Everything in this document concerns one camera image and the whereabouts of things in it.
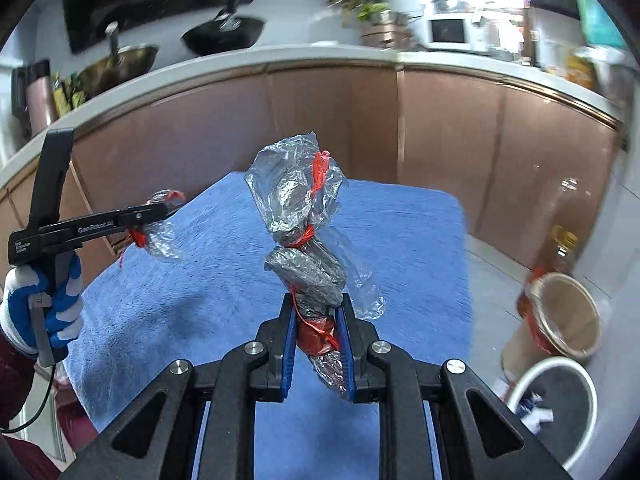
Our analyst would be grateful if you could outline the small clear plastic scrap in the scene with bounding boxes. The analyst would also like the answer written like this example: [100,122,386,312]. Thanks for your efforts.
[119,190,186,261]

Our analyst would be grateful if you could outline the clear plastic bag red tie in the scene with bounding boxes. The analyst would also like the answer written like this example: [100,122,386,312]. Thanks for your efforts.
[244,132,386,396]

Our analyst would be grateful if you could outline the white tissue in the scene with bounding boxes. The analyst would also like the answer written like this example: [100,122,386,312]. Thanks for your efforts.
[515,391,554,434]

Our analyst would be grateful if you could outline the dark red sleeve forearm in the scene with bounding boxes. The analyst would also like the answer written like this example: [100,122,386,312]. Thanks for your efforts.
[0,335,61,479]

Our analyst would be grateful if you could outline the white rimmed trash bin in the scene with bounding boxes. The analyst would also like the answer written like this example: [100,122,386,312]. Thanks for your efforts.
[506,356,598,470]

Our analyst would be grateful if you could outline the brown kitchen cabinet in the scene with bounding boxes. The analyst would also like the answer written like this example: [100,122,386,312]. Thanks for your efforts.
[0,56,624,281]

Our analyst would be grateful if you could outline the left blue white gloved hand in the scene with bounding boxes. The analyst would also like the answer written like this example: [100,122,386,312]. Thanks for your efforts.
[1,254,84,358]

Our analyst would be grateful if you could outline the blue towel mat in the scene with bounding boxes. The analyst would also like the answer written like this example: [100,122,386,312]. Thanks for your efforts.
[64,172,472,479]

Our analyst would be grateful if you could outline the pink thermos bottle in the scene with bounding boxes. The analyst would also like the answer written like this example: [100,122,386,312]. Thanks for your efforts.
[26,58,58,136]

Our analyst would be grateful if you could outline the wooden bucket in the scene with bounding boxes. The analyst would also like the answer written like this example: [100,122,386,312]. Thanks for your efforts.
[524,272,602,361]

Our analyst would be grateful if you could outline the brass pot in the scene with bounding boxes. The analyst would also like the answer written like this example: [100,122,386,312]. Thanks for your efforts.
[79,22,160,98]

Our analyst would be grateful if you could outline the cooking oil bottle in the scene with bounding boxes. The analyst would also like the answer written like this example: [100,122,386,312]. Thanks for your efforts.
[528,177,579,283]

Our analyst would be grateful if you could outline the black wok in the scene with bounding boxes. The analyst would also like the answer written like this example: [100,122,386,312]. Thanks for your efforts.
[181,0,265,56]

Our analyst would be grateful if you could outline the brown rice cooker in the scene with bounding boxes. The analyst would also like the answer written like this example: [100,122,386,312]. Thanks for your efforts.
[360,23,412,50]

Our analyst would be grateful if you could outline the green potted vegetable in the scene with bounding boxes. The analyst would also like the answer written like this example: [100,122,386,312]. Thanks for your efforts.
[357,2,390,22]

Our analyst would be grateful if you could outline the white microwave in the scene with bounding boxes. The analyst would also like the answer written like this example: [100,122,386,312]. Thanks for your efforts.
[425,13,488,53]

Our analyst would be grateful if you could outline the teal plastic bag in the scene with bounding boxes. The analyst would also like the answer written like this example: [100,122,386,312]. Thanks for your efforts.
[576,0,627,50]

